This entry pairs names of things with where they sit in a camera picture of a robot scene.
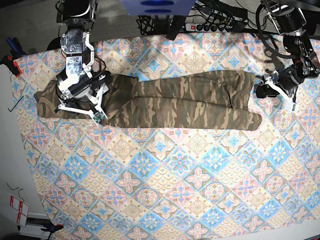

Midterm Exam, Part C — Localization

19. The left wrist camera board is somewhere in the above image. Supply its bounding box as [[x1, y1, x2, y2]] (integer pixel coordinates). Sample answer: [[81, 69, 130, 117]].
[[284, 101, 297, 112]]

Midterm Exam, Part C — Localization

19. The white power strip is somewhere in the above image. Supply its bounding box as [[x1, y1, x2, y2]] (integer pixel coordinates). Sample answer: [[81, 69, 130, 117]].
[[184, 23, 232, 33]]

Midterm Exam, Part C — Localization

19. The camouflage T-shirt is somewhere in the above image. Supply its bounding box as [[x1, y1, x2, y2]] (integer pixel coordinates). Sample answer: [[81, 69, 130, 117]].
[[33, 70, 262, 131]]

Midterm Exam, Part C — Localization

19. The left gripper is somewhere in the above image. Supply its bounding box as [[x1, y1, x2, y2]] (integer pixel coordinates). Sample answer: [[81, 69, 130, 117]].
[[254, 66, 304, 102]]

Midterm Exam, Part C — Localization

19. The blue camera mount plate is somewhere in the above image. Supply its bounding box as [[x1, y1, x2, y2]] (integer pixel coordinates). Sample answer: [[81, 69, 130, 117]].
[[120, 0, 196, 16]]

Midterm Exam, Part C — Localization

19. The black hex key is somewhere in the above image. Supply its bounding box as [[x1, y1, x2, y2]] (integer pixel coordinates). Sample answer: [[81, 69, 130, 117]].
[[7, 95, 24, 113]]

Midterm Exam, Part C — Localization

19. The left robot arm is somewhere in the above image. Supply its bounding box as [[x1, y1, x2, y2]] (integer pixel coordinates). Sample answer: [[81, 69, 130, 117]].
[[255, 0, 320, 106]]

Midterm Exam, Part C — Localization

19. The black orange bottom clamp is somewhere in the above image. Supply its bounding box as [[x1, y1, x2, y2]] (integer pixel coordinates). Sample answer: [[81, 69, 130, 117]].
[[40, 223, 64, 234]]

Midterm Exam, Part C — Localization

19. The black centre bracket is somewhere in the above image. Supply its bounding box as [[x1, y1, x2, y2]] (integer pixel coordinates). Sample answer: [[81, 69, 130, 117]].
[[165, 15, 187, 41]]

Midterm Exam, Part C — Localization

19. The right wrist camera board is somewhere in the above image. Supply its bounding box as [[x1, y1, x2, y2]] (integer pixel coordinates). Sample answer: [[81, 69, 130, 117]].
[[93, 111, 106, 124]]

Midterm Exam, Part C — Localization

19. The patterned tile tablecloth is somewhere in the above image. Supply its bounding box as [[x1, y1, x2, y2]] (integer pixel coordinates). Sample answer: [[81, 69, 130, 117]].
[[9, 32, 320, 240]]

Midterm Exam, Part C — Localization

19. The red black clamp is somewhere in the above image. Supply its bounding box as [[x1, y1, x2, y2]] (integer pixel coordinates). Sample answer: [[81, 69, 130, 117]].
[[2, 55, 22, 77]]

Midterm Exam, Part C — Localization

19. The black round base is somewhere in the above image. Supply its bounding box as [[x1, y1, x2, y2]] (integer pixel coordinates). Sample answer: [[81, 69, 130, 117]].
[[46, 37, 61, 51]]

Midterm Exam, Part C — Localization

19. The red white label tag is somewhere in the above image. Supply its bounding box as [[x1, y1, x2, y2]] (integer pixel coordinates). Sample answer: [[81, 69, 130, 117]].
[[10, 195, 30, 227]]

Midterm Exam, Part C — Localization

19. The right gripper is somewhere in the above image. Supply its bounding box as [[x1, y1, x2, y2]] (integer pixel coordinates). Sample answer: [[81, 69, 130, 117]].
[[54, 70, 111, 120]]

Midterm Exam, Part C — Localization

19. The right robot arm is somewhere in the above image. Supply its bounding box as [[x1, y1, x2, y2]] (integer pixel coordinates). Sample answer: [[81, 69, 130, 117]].
[[55, 0, 111, 124]]

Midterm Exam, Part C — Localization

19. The blue clamp handle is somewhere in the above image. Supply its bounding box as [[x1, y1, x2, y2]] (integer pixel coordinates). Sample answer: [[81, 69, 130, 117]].
[[5, 37, 27, 58]]

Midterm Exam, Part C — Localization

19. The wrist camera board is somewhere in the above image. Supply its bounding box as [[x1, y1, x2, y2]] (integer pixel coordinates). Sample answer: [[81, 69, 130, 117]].
[[284, 101, 297, 112], [93, 111, 106, 124]]

